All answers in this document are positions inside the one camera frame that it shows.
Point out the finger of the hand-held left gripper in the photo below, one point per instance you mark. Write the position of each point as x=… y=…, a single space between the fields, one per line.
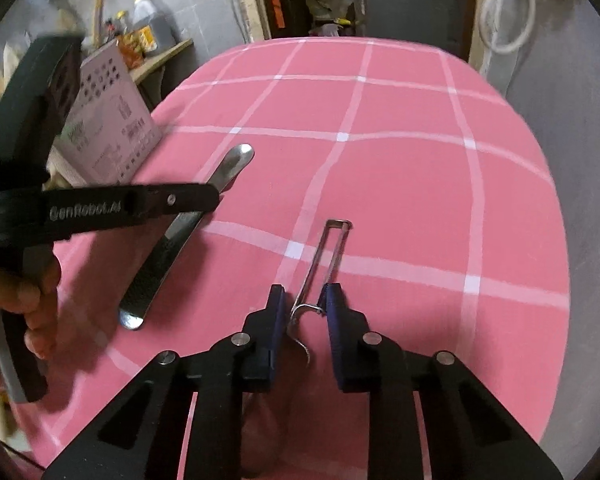
x=155 y=202

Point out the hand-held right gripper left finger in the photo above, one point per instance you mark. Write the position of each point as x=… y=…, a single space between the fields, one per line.
x=279 y=320

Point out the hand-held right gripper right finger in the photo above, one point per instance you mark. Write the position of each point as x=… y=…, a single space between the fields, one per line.
x=332 y=330

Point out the long metal utensil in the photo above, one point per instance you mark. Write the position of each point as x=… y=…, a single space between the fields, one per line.
x=145 y=290

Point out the person's left hand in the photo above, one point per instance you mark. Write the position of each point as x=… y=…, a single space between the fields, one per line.
x=10 y=295

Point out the cardboard scraps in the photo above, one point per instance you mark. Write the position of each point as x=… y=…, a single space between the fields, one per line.
x=5 y=67

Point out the pile of colourful packets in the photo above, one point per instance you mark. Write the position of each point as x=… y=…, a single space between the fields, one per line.
x=137 y=45

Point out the wooden board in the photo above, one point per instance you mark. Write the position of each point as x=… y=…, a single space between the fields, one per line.
x=165 y=57

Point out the pink checkered cloth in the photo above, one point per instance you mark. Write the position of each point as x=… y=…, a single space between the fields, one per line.
x=405 y=185

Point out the clear plastic jug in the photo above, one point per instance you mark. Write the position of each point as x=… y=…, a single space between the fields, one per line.
x=150 y=20

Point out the orange box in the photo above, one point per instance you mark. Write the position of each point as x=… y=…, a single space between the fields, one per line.
x=276 y=10

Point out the dark metal cabinet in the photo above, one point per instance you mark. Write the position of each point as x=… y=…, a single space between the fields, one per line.
x=415 y=15

